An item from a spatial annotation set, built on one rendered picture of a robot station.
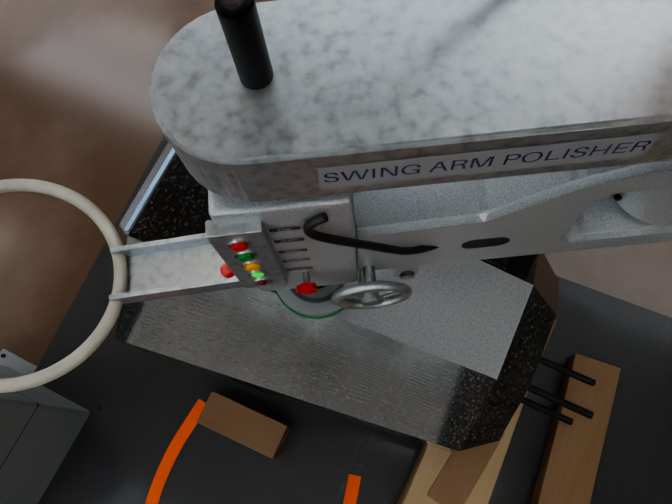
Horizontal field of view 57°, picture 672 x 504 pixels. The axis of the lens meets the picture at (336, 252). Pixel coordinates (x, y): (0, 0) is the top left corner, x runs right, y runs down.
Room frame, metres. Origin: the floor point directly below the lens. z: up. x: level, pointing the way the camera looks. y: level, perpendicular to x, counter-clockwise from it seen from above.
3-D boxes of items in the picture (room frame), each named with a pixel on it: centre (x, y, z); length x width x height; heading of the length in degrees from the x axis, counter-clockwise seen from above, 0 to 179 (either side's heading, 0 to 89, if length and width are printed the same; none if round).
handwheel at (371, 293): (0.31, -0.05, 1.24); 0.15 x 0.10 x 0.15; 86
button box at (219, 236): (0.33, 0.13, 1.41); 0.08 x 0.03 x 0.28; 86
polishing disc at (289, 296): (0.44, 0.06, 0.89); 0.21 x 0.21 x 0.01
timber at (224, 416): (0.17, 0.43, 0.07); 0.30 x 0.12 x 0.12; 57
